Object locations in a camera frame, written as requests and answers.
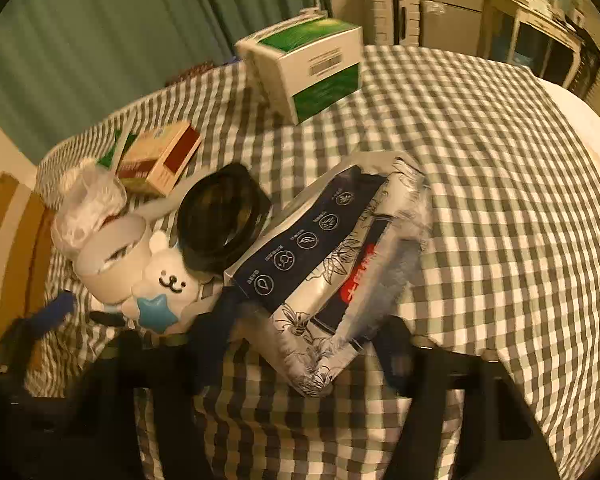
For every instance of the red beige carton box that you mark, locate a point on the red beige carton box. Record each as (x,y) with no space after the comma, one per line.
(160,160)

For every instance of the white bed sheet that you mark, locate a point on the white bed sheet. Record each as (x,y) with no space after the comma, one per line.
(592,125)

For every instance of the white bear cup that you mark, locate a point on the white bear cup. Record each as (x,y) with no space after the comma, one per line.
(130,270)

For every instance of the checkered cloth desktop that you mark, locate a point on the checkered cloth desktop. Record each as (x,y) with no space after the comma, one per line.
(480,210)

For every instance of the black round lid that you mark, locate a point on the black round lid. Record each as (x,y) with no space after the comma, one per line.
(220,220)

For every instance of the grey cabinet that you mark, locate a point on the grey cabinet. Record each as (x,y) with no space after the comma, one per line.
(452,5)

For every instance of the long white strip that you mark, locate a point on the long white strip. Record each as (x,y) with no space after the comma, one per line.
(125,137)

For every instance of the green snack packet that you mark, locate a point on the green snack packet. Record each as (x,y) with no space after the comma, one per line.
(109,154)

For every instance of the white navy printed snack bag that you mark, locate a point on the white navy printed snack bag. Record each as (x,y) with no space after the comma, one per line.
(330,270)

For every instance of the white suitcase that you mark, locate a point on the white suitcase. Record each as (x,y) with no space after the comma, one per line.
(382,7)

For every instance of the brown cardboard box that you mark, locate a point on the brown cardboard box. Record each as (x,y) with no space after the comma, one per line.
(22,240)

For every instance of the green white carton box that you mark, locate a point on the green white carton box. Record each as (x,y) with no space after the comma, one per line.
(300,67)

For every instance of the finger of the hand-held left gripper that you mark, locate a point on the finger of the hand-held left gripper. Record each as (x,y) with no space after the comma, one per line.
(105,317)
(55,311)

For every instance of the green curtain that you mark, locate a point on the green curtain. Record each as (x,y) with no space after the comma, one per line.
(130,35)

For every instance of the crumpled white plastic bag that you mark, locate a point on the crumpled white plastic bag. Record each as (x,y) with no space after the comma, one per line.
(87,200)

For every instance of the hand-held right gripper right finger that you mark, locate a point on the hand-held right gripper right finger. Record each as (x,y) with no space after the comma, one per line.
(396,355)

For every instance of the white shelf rack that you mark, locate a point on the white shelf rack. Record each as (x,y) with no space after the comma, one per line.
(530,35)

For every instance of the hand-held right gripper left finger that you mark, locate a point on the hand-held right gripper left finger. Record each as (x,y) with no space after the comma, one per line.
(215,340)

